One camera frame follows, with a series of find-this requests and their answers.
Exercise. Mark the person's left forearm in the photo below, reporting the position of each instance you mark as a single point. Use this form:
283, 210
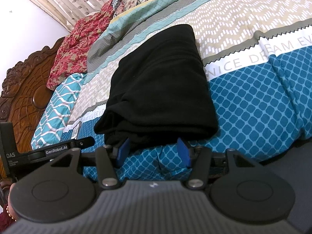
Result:
6, 212

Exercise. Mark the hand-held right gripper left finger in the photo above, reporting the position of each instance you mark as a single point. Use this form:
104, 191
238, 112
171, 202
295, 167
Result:
123, 152

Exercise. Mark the carved wooden headboard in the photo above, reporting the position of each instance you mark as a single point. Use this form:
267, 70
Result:
22, 85

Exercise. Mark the leaf print curtain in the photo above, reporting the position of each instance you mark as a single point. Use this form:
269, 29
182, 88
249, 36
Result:
78, 2

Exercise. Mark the teal white lattice pillow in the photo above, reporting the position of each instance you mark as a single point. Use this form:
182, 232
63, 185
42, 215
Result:
58, 107

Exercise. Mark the red floral patchwork blanket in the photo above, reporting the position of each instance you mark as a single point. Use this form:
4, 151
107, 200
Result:
70, 46

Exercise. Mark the patterned teal beige bed cover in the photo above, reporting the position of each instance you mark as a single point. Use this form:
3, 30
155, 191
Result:
243, 97

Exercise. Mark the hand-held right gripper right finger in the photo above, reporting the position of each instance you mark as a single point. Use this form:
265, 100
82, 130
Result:
183, 152

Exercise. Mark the black pants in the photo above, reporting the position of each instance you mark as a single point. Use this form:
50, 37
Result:
158, 90

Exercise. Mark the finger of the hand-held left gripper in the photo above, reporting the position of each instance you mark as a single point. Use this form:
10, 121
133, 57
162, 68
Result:
73, 145

